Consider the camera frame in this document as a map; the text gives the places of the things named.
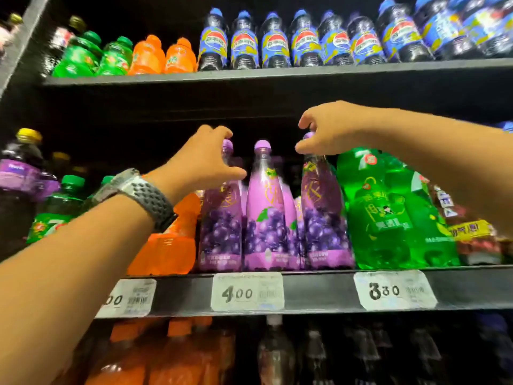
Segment person's right hand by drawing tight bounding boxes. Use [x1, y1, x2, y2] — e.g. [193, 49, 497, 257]
[294, 101, 388, 156]

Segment person's left hand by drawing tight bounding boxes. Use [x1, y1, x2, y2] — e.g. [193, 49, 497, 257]
[144, 124, 247, 206]

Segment dark green soda bottle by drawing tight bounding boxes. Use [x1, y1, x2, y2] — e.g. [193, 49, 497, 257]
[82, 175, 115, 213]
[26, 175, 87, 245]

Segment row of blue-yellow cola bottles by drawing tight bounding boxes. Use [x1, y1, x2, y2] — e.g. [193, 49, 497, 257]
[197, 0, 513, 72]

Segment bright green soda bottle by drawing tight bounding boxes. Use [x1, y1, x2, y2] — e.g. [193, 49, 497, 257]
[380, 152, 461, 268]
[336, 147, 414, 271]

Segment small green soda bottle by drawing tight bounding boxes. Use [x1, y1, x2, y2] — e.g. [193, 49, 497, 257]
[96, 35, 134, 76]
[52, 30, 103, 79]

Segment yellow-capped dark soda bottle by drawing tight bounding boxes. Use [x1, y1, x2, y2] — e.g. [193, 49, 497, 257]
[50, 151, 87, 185]

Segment black metal shelf rack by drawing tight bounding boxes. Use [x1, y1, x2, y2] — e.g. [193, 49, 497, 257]
[0, 0, 513, 385]

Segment purple-label dark soda bottle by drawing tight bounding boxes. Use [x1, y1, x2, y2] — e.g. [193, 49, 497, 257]
[0, 128, 61, 261]

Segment blue-capped brown-label cola bottle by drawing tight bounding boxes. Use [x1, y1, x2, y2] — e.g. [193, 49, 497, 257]
[429, 182, 506, 266]

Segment dark bottle with gold cap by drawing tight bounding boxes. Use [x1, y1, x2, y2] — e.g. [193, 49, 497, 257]
[40, 14, 87, 76]
[0, 12, 24, 60]

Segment clear white-capped soda bottle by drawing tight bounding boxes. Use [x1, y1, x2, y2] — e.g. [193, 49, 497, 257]
[257, 314, 297, 385]

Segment black-capped brown-label cola bottle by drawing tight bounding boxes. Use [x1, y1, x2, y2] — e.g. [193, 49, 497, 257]
[297, 326, 336, 385]
[347, 324, 385, 385]
[408, 326, 446, 385]

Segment person's right forearm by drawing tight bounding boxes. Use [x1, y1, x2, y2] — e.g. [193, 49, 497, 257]
[380, 107, 513, 237]

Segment person's left forearm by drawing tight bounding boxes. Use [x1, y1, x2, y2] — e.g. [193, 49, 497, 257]
[0, 196, 159, 385]

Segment grey perforated-band wristwatch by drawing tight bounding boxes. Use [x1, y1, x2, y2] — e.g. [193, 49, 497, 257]
[91, 168, 178, 233]

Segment white price tag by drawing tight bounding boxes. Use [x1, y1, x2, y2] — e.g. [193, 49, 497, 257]
[353, 269, 438, 311]
[95, 278, 157, 319]
[210, 271, 285, 312]

